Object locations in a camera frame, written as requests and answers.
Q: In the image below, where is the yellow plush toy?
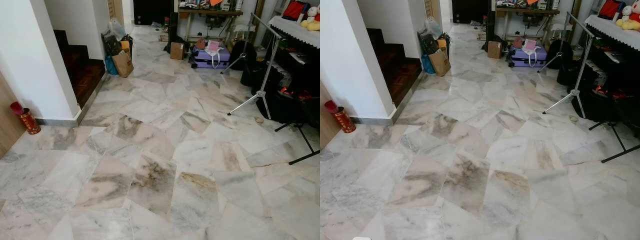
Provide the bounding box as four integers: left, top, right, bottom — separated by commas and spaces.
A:
616, 5, 640, 32
300, 6, 321, 32

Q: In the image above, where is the black backpack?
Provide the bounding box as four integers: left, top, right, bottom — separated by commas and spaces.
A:
546, 39, 574, 70
230, 40, 258, 71

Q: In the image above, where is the purple suitcase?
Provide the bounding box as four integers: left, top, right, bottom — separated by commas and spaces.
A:
510, 45, 548, 68
193, 46, 232, 69

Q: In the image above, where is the clear plastic bag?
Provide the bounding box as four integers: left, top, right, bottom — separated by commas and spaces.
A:
424, 17, 444, 41
107, 18, 127, 42

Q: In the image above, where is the wooden desk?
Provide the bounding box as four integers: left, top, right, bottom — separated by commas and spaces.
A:
177, 5, 245, 43
495, 4, 561, 42

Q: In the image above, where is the brown paper bag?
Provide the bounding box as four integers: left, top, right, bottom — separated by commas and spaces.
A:
429, 49, 452, 77
112, 50, 135, 79

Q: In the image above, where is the blue bag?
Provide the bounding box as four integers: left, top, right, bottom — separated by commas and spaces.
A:
421, 54, 436, 75
104, 55, 119, 77

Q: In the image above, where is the silver tripod stand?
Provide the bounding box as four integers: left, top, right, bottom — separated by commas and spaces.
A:
542, 11, 618, 116
227, 13, 303, 121

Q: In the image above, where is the red patterned tin canister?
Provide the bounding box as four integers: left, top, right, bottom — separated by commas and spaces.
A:
324, 100, 357, 134
10, 101, 42, 135

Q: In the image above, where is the keyboard with white cover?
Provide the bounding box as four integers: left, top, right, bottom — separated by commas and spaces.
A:
268, 15, 321, 50
585, 14, 640, 51

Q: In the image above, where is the red bag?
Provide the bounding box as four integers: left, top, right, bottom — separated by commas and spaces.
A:
282, 0, 311, 22
598, 0, 626, 21

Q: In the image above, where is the dark wooden staircase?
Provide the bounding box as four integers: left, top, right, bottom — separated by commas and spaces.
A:
53, 29, 107, 109
366, 28, 423, 107

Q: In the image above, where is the black equipment bag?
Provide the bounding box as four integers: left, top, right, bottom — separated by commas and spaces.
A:
570, 75, 640, 123
255, 75, 321, 126

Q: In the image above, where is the black metal floor stand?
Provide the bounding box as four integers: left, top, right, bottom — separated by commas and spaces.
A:
588, 120, 640, 164
274, 121, 321, 166

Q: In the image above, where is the white and pink tote bag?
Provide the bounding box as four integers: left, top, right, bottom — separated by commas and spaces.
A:
205, 40, 222, 68
521, 38, 540, 67

